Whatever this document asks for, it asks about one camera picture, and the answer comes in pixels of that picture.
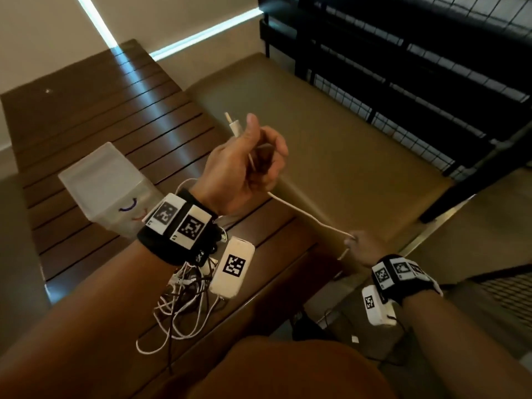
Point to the person's right hand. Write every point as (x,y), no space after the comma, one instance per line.
(371,248)

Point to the person's left hand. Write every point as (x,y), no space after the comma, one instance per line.
(232,170)

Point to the person's right fingers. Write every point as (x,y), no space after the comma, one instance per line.
(352,243)

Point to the person's left thumb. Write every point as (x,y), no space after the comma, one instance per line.
(252,123)

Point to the person's left forearm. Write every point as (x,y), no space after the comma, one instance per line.
(83,324)

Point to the person's right forearm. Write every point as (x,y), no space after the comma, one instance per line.
(461,349)

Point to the black marker wristband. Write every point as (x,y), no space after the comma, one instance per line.
(401,276)
(178,230)

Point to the dark wooden slatted table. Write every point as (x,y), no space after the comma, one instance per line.
(112,128)

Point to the translucent white plastic container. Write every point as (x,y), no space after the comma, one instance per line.
(106,186)

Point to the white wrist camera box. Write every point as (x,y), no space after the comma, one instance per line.
(232,268)
(375,307)

